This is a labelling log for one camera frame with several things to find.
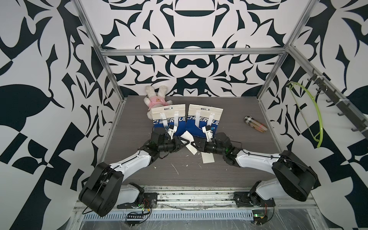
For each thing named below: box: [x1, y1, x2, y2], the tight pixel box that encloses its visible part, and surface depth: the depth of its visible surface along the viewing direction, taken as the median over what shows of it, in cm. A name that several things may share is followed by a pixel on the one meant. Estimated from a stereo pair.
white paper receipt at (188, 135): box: [180, 130, 198, 156], surface depth 83 cm
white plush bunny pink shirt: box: [143, 85, 173, 120], surface depth 113 cm
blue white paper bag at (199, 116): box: [185, 103, 224, 139], surface depth 86 cm
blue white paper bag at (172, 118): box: [151, 103, 187, 140], surface depth 85 cm
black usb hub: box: [126, 214, 144, 219], surface depth 74 cm
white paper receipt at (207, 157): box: [200, 151, 216, 164], surface depth 91 cm
